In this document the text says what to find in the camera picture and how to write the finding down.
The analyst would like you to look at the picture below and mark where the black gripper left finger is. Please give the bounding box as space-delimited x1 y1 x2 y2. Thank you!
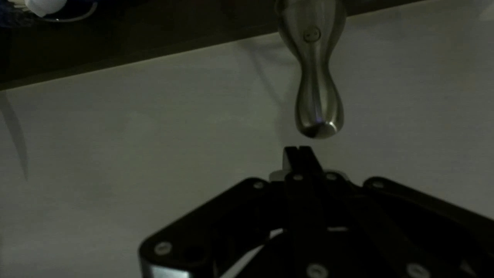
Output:
138 145 306 278

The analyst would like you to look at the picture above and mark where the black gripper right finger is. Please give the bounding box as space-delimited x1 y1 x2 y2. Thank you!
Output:
298 145 494 278

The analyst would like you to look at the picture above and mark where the beige sponge holder bowl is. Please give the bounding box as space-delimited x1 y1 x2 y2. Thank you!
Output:
40 0 101 24

